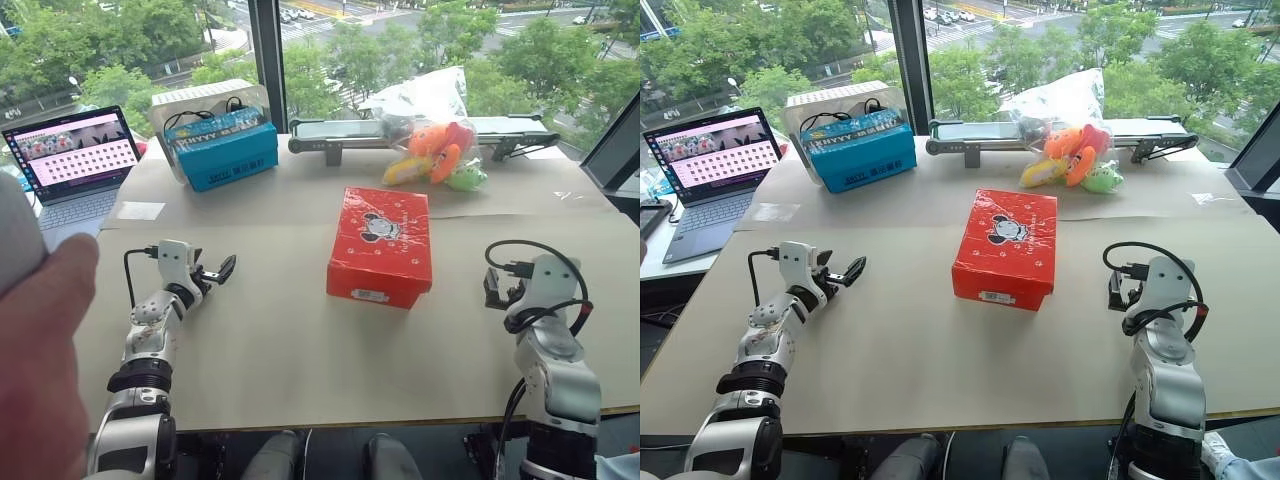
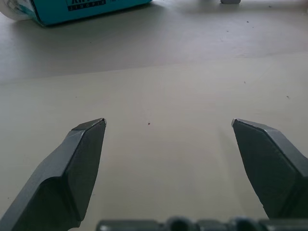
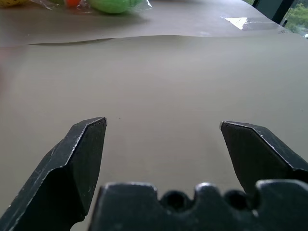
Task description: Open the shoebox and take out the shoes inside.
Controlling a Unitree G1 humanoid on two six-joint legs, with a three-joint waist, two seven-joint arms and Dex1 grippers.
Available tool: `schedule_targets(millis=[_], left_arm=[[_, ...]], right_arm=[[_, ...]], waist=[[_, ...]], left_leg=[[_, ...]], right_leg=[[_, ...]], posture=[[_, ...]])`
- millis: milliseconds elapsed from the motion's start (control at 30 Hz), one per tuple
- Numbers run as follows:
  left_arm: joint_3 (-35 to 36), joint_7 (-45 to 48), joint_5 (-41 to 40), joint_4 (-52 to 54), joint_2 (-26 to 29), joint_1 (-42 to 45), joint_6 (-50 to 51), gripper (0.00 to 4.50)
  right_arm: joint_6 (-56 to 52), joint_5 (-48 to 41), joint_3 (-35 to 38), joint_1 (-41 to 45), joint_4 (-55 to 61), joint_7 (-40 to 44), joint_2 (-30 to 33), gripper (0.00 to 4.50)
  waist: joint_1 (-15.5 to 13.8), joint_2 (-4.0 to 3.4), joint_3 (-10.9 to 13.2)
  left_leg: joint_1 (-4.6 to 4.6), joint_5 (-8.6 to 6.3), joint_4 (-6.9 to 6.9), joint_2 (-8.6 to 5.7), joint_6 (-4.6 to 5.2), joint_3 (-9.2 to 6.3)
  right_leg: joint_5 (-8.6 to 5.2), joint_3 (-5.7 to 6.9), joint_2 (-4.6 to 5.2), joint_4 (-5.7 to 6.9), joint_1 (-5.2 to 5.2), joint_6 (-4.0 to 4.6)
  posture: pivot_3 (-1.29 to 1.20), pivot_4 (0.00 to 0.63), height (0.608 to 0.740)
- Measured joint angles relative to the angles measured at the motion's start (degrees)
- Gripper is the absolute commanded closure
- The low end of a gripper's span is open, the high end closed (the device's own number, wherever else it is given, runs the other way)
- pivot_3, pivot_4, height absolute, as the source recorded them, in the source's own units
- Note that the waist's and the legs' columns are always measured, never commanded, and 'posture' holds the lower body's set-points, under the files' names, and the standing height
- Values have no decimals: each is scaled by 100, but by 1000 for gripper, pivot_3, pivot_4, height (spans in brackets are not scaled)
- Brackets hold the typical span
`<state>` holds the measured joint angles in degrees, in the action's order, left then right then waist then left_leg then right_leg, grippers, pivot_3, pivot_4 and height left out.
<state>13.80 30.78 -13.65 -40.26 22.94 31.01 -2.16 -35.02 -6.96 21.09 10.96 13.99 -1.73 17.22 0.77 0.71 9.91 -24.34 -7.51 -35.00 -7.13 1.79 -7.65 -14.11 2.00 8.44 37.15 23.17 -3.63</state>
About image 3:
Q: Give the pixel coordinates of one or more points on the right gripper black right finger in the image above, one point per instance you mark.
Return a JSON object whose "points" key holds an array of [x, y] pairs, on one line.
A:
{"points": [[255, 154]]}

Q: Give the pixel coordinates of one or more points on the clear plastic toy bag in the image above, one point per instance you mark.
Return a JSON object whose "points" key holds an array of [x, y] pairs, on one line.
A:
{"points": [[142, 7]]}

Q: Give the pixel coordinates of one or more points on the green plush toy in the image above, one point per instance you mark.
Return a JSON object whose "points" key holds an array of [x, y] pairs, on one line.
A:
{"points": [[113, 5]]}

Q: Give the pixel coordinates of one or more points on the dark slanted window frame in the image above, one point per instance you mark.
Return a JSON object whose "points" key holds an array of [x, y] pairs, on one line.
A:
{"points": [[272, 8]]}

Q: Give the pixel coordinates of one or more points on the orange plush toy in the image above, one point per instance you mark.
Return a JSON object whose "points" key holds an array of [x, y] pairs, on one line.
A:
{"points": [[72, 3]]}

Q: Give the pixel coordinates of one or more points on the yellow plush toy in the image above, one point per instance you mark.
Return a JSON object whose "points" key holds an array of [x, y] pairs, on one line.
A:
{"points": [[12, 2]]}

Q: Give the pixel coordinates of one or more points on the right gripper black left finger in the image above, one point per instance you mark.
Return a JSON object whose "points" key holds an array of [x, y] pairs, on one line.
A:
{"points": [[60, 173]]}

